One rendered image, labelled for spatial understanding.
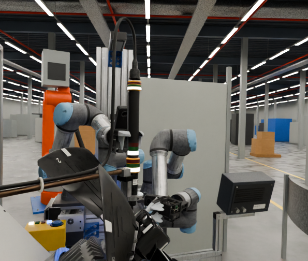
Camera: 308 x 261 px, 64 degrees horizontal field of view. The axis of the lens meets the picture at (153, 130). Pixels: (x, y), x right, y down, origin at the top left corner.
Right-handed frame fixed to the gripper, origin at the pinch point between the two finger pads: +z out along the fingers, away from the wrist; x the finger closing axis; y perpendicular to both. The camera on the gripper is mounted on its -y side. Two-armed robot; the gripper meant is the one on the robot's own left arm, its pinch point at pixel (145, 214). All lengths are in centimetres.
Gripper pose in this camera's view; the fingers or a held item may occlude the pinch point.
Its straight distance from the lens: 95.6
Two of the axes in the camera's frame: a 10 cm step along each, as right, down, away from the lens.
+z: -5.9, 0.1, -8.1
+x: -1.0, 9.9, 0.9
